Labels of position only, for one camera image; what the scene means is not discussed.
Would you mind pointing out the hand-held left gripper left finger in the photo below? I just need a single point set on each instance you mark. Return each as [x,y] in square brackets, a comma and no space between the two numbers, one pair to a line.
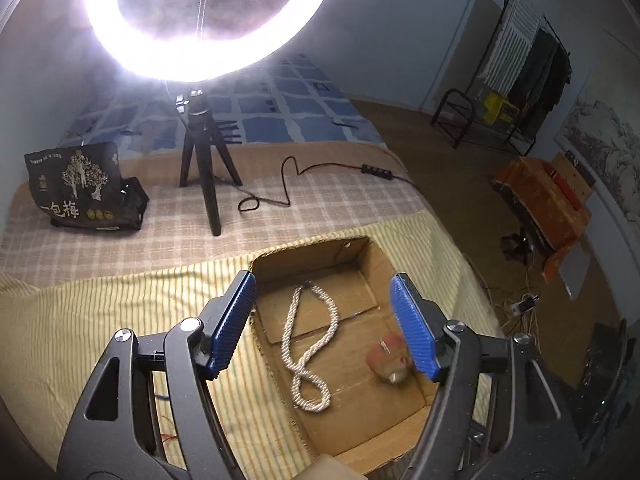
[232,325]

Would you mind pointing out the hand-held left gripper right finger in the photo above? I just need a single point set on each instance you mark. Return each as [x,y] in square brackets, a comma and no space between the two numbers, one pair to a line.
[415,330]

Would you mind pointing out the cardboard box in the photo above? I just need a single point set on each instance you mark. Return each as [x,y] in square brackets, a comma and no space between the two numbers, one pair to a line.
[350,345]

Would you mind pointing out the white power strip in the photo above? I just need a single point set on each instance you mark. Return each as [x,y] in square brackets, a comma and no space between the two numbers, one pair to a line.
[522,306]

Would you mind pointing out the pink checkered blanket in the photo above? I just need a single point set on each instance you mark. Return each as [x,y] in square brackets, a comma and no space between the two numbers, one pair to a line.
[150,230]

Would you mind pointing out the yellow striped cloth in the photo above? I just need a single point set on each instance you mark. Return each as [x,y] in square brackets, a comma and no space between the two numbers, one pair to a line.
[100,305]

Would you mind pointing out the black tripod stand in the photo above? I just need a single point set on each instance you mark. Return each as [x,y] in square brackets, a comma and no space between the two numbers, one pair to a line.
[202,170]

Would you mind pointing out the grey flat board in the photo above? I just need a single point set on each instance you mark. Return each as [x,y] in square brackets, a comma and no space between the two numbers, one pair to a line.
[575,270]

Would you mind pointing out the orange cardboard carton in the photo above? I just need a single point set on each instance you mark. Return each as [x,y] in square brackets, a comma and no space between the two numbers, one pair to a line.
[540,195]

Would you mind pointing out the black snack bag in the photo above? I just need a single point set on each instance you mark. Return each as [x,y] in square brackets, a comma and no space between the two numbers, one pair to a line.
[75,185]

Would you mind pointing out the yellow crate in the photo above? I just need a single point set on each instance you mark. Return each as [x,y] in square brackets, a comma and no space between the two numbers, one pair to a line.
[497,107]

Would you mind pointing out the dark hanging clothes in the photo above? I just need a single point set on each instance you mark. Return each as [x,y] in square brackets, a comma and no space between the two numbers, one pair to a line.
[542,75]

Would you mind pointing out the white striped hanging cloth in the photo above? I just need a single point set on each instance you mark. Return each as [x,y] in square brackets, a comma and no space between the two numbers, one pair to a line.
[515,35]

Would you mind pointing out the black clothes rack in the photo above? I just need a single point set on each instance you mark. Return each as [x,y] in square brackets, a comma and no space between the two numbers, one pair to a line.
[500,20]

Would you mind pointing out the landscape wall painting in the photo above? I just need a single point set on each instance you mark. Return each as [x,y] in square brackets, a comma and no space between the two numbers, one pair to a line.
[605,135]

